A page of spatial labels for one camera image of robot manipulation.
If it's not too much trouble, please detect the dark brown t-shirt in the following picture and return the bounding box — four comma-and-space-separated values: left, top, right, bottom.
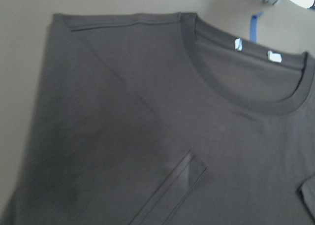
0, 12, 315, 225

